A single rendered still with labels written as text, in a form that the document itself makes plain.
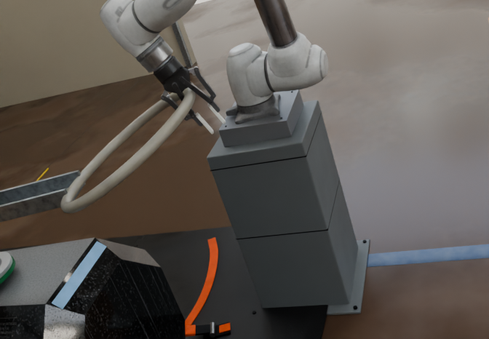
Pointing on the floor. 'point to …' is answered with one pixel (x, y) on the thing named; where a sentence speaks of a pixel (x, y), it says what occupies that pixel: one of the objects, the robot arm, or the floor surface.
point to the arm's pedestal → (293, 218)
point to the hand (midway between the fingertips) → (211, 118)
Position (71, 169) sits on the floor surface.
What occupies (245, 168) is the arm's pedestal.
